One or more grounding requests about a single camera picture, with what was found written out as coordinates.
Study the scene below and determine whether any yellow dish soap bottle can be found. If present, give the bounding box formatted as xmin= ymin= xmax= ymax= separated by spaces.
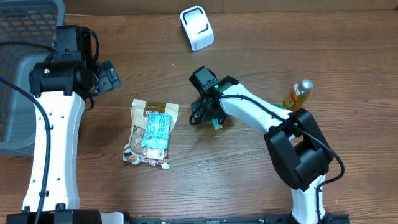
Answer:
xmin=282 ymin=79 xmax=313 ymax=111

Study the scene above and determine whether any brown snack bag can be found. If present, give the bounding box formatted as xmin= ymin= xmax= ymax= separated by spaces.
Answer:
xmin=123 ymin=99 xmax=180 ymax=169

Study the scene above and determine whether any grey plastic shopping basket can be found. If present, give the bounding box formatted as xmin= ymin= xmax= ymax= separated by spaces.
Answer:
xmin=0 ymin=0 xmax=67 ymax=156

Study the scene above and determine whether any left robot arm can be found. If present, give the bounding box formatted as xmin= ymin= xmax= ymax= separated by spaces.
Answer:
xmin=6 ymin=25 xmax=130 ymax=223

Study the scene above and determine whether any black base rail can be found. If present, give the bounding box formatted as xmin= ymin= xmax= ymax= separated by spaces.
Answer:
xmin=124 ymin=213 xmax=351 ymax=224

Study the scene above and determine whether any green lidded jar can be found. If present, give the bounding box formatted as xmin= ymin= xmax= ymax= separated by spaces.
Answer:
xmin=274 ymin=104 xmax=285 ymax=109

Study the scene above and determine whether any teal wafer packet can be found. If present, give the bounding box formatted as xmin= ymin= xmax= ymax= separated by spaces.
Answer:
xmin=141 ymin=113 xmax=172 ymax=149

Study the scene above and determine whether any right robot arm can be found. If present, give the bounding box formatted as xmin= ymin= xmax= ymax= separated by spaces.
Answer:
xmin=189 ymin=66 xmax=333 ymax=223

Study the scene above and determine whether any teal tissue pack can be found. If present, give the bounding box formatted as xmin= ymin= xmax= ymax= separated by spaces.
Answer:
xmin=211 ymin=118 xmax=223 ymax=130

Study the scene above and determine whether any white barcode scanner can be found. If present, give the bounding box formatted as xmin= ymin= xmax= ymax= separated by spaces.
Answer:
xmin=180 ymin=6 xmax=215 ymax=52

